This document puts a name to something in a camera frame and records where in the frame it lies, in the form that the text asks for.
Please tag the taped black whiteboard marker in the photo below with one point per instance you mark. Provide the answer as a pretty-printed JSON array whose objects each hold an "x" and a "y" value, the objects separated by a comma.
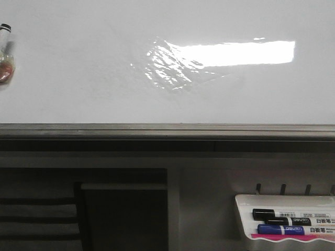
[{"x": 7, "y": 60}]

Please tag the white marker tray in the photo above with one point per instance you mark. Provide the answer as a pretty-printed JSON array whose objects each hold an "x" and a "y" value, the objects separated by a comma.
[{"x": 248, "y": 225}]

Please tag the black capped marker upper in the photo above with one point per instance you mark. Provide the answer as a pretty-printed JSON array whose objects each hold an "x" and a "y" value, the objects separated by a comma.
[{"x": 260, "y": 214}]

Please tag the black capped marker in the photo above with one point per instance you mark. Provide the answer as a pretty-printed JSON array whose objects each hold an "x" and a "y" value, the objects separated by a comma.
[
  {"x": 285, "y": 221},
  {"x": 260, "y": 214}
]

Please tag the blue capped marker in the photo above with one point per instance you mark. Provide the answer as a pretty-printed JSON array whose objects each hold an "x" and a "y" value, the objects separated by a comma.
[{"x": 295, "y": 230}]

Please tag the black capped marker middle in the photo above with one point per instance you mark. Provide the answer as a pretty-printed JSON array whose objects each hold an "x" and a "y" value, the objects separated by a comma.
[{"x": 285, "y": 221}]

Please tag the dark slatted chair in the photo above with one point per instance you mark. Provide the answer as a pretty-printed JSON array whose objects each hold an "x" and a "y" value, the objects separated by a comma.
[{"x": 38, "y": 219}]

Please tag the white whiteboard with frame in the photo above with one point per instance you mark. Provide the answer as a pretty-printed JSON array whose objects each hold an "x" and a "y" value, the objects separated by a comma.
[{"x": 219, "y": 70}]

